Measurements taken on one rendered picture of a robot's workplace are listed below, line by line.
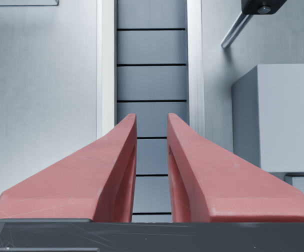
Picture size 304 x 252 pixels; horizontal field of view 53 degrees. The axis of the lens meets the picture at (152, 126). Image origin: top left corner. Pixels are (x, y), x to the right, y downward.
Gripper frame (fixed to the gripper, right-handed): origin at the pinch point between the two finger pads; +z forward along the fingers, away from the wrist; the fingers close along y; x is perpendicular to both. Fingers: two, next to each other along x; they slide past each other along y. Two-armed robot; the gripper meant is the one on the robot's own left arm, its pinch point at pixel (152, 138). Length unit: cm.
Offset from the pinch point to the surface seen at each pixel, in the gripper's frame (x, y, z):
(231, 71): 8.6, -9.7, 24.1
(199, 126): 6.0, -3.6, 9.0
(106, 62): 4.1, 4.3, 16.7
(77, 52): 6.8, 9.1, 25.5
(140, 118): 10.1, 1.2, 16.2
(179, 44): 4.1, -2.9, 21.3
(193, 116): 5.3, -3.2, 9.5
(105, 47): 3.0, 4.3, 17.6
